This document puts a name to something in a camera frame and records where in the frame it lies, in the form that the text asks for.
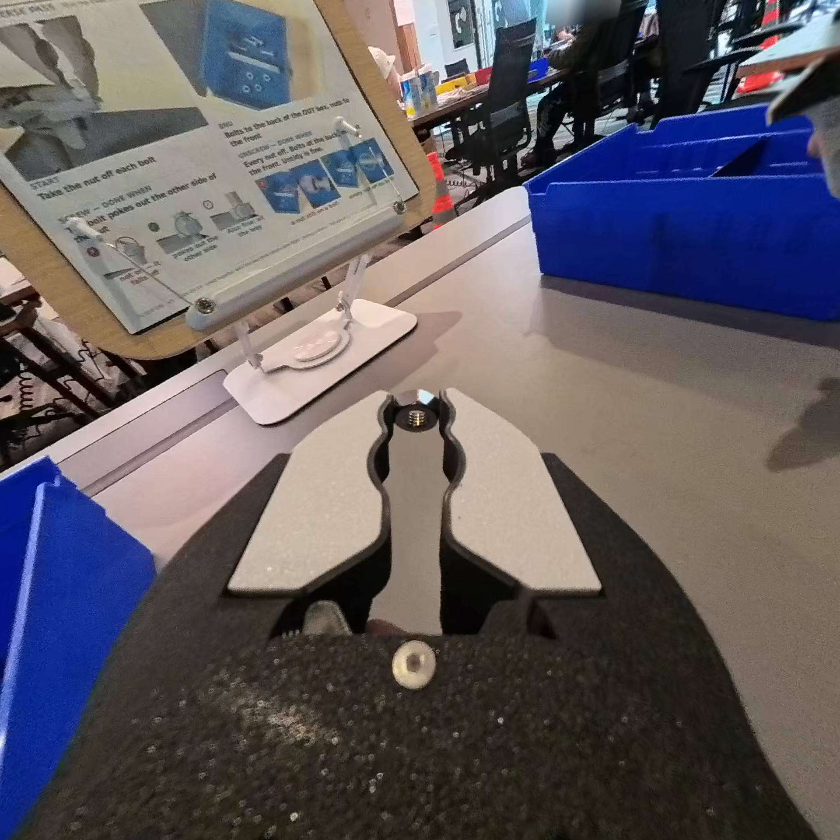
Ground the instruction sheet on stand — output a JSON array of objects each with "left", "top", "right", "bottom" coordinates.
[{"left": 0, "top": 0, "right": 439, "bottom": 361}]

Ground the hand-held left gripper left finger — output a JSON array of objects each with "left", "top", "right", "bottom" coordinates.
[{"left": 226, "top": 389, "right": 396, "bottom": 596}]

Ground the orange traffic cone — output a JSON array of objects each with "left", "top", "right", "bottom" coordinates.
[
  {"left": 427, "top": 151, "right": 458, "bottom": 231},
  {"left": 735, "top": 0, "right": 783, "bottom": 94}
]

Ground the black bin divider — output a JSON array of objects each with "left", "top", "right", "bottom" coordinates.
[{"left": 712, "top": 134, "right": 824, "bottom": 179}]

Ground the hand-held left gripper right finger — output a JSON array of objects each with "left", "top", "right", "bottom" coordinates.
[{"left": 438, "top": 387, "right": 602, "bottom": 598}]

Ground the printed instruction sheet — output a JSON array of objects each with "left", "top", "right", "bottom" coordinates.
[{"left": 0, "top": 0, "right": 421, "bottom": 336}]

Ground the black office chair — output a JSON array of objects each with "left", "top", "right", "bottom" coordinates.
[{"left": 453, "top": 23, "right": 540, "bottom": 193}]

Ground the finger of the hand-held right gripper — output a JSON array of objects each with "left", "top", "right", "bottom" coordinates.
[{"left": 766, "top": 56, "right": 840, "bottom": 126}]

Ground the long wooden office desk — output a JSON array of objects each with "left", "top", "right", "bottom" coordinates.
[{"left": 407, "top": 66, "right": 572, "bottom": 140}]

